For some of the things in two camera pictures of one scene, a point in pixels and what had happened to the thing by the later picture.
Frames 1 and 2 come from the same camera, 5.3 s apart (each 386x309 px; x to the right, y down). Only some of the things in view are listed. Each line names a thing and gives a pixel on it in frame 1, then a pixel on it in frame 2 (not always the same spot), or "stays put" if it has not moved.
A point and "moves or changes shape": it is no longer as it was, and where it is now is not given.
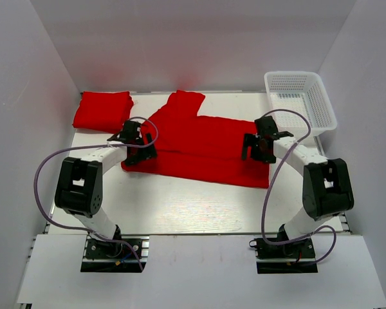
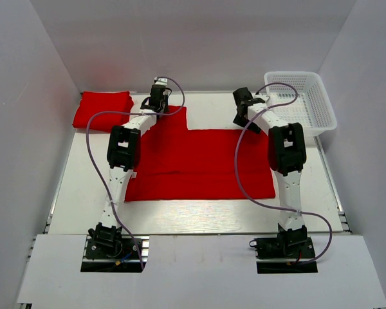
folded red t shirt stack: [103, 111] stays put
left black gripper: [141, 150] -> [157, 105]
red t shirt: [204, 148] moves or changes shape
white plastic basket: [303, 91] stays put
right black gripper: [253, 147] -> [242, 116]
